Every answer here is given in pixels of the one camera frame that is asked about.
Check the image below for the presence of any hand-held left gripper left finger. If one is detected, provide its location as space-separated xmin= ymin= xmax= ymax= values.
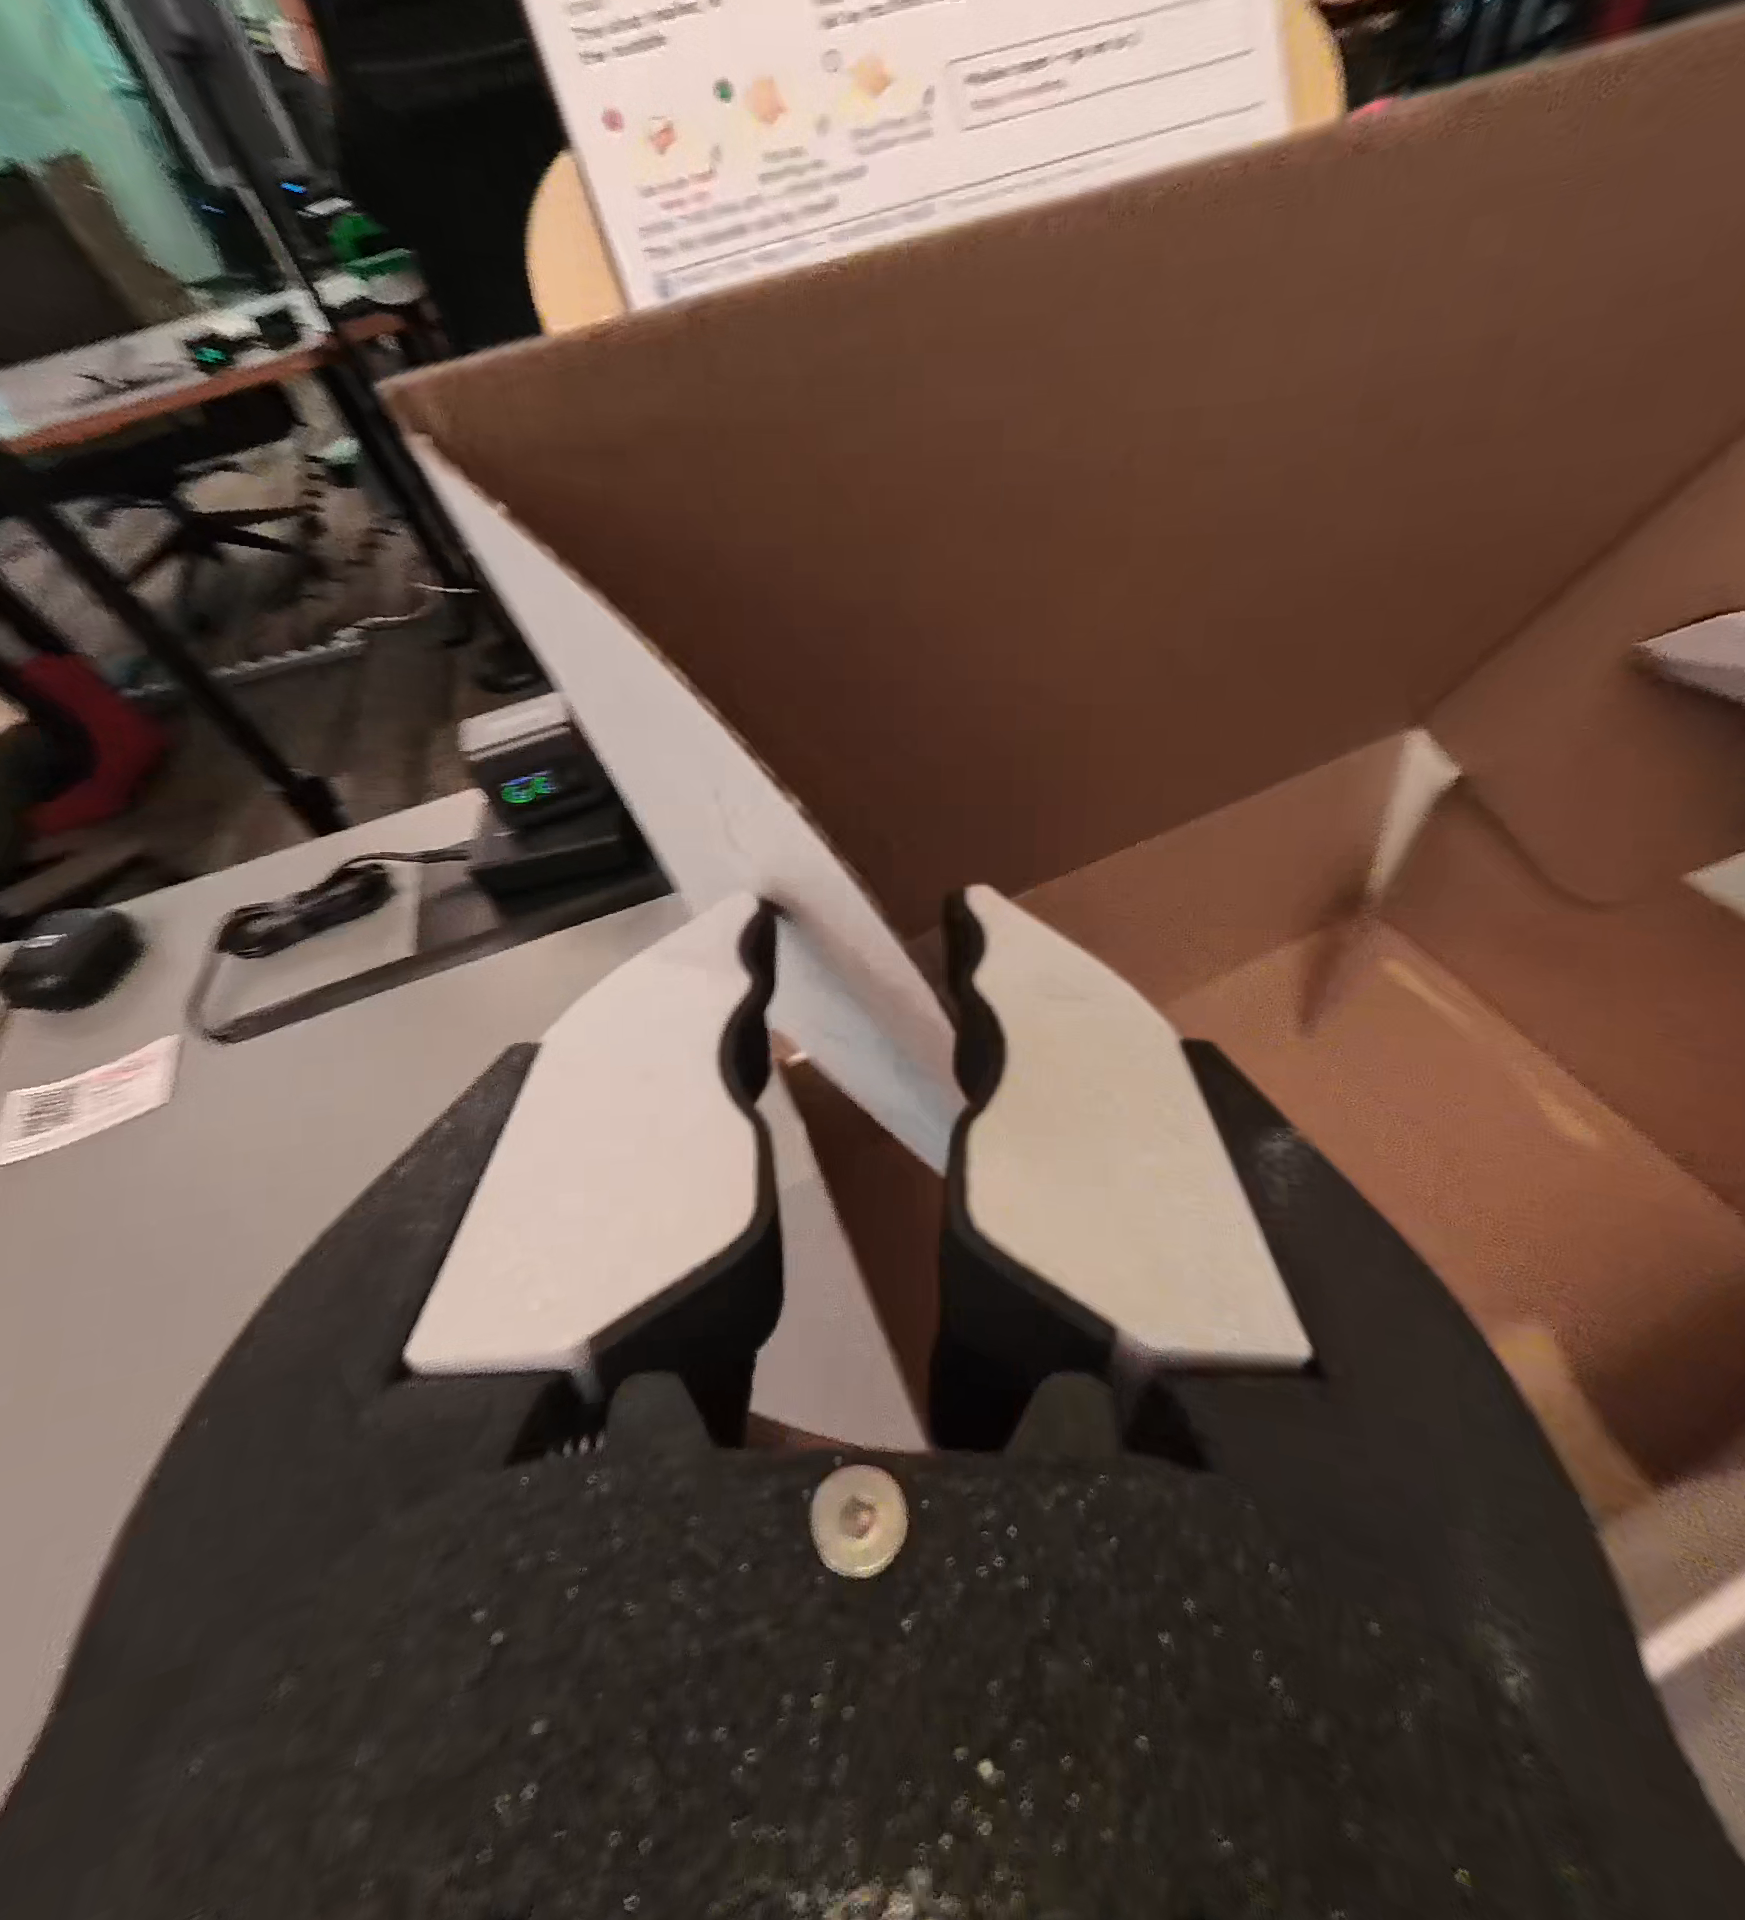
xmin=404 ymin=893 xmax=787 ymax=1454

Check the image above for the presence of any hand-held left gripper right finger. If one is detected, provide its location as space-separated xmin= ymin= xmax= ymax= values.
xmin=929 ymin=883 xmax=1317 ymax=1454

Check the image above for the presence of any white cardboard box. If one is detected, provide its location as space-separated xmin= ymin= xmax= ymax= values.
xmin=377 ymin=0 xmax=1745 ymax=1681

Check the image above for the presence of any black power brick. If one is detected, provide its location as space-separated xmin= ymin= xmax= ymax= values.
xmin=470 ymin=810 xmax=668 ymax=905

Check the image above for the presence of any black charging case with display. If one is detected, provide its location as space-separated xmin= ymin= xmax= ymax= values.
xmin=457 ymin=697 xmax=596 ymax=823

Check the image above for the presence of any white barcode label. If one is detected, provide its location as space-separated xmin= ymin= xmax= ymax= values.
xmin=0 ymin=1031 xmax=185 ymax=1172

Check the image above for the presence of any black computer mouse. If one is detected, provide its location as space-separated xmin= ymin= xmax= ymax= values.
xmin=0 ymin=905 xmax=149 ymax=1016

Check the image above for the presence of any white power strip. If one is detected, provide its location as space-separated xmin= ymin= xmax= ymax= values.
xmin=209 ymin=625 xmax=373 ymax=688

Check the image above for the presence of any red bag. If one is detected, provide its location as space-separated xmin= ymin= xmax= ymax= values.
xmin=13 ymin=649 xmax=172 ymax=837

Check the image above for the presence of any black office chair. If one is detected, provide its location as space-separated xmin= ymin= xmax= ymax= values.
xmin=54 ymin=386 xmax=386 ymax=609

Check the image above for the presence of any wooden clipboard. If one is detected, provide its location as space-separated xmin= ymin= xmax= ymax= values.
xmin=527 ymin=0 xmax=1347 ymax=336

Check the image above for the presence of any cluttered workbench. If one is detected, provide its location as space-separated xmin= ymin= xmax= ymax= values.
xmin=0 ymin=284 xmax=413 ymax=490

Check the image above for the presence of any printed instruction sheet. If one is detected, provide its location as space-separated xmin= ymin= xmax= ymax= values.
xmin=524 ymin=0 xmax=1294 ymax=310

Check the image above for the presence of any black cable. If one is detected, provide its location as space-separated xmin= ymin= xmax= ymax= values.
xmin=213 ymin=844 xmax=481 ymax=961

